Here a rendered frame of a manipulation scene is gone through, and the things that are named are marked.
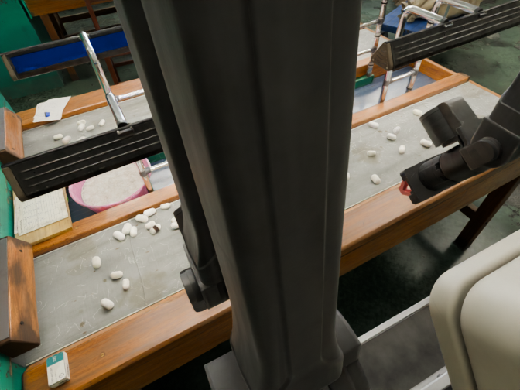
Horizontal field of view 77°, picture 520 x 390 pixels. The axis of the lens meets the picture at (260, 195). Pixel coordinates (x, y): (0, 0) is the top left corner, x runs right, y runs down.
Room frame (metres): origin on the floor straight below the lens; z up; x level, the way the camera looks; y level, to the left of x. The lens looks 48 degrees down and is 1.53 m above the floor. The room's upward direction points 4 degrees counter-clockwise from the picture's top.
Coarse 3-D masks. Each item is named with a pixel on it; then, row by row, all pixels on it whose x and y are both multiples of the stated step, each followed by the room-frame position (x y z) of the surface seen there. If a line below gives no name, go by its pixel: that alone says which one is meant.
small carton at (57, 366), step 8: (64, 352) 0.24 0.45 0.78; (48, 360) 0.22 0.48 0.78; (56, 360) 0.22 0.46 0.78; (64, 360) 0.22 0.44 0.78; (48, 368) 0.21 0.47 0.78; (56, 368) 0.21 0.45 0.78; (64, 368) 0.21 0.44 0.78; (48, 376) 0.19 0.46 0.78; (56, 376) 0.19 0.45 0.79; (64, 376) 0.19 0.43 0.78; (48, 384) 0.18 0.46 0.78; (56, 384) 0.18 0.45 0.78
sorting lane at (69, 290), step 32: (448, 96) 1.18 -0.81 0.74; (480, 96) 1.17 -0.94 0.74; (384, 128) 1.00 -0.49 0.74; (416, 128) 0.98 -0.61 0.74; (352, 160) 0.83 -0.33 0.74; (384, 160) 0.82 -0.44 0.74; (416, 160) 0.81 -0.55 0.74; (352, 192) 0.69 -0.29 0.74; (160, 224) 0.61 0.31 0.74; (64, 256) 0.51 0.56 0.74; (128, 256) 0.50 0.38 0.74; (160, 256) 0.49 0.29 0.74; (64, 288) 0.42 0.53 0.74; (96, 288) 0.41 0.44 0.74; (160, 288) 0.40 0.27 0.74; (64, 320) 0.33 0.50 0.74; (96, 320) 0.32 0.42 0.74; (32, 352) 0.26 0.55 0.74
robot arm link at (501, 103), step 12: (516, 84) 0.36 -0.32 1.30; (504, 96) 0.36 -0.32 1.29; (516, 96) 0.35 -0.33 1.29; (504, 108) 0.35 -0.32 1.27; (516, 108) 0.34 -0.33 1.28; (492, 120) 0.35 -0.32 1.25; (504, 120) 0.34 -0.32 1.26; (516, 120) 0.33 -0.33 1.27; (480, 132) 0.36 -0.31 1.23; (492, 132) 0.34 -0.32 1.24; (504, 132) 0.33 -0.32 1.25; (516, 132) 0.32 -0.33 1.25; (504, 144) 0.32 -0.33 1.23; (516, 144) 0.31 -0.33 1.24; (504, 156) 0.32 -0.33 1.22; (516, 156) 0.32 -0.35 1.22
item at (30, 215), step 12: (60, 192) 0.73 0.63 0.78; (24, 204) 0.69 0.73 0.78; (36, 204) 0.68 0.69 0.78; (48, 204) 0.68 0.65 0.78; (60, 204) 0.68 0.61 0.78; (24, 216) 0.64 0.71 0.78; (36, 216) 0.64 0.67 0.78; (48, 216) 0.63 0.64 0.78; (60, 216) 0.63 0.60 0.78; (24, 228) 0.59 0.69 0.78; (36, 228) 0.59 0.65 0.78
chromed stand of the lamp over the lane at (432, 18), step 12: (444, 0) 1.19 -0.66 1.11; (456, 0) 1.16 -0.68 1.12; (408, 12) 1.14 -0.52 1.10; (420, 12) 1.09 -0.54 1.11; (432, 12) 1.07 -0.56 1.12; (432, 24) 1.21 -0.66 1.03; (396, 36) 1.15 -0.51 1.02; (420, 60) 1.21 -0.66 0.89; (408, 72) 1.21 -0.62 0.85; (384, 84) 1.15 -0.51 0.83; (408, 84) 1.22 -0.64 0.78; (384, 96) 1.15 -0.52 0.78
